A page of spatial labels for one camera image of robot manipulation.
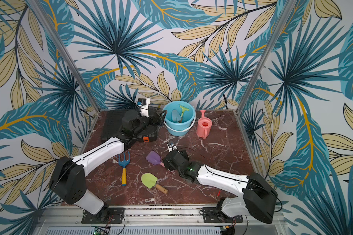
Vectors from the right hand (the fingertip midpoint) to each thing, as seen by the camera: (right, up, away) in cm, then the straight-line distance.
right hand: (171, 154), depth 82 cm
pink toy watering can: (+21, +16, +16) cm, 31 cm away
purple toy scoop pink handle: (-11, -4, +11) cm, 16 cm away
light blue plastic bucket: (+11, +22, +19) cm, 31 cm away
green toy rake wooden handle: (+7, +28, +21) cm, 35 cm away
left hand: (-6, +24, -4) cm, 25 cm away
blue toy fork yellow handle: (-30, -7, +9) cm, 32 cm away
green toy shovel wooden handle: (-13, -15, +3) cm, 20 cm away
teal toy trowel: (+2, +23, +24) cm, 33 cm away
